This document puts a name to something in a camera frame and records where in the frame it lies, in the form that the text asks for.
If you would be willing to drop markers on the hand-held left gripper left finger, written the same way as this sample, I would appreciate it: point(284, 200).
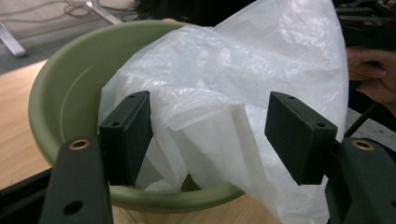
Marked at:
point(126, 140)

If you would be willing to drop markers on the white trash bag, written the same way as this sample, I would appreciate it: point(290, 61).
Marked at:
point(233, 62)

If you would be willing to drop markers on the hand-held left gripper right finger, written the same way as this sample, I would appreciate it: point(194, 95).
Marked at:
point(299, 140)

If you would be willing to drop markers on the green plastic bin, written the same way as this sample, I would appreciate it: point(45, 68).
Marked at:
point(71, 87)

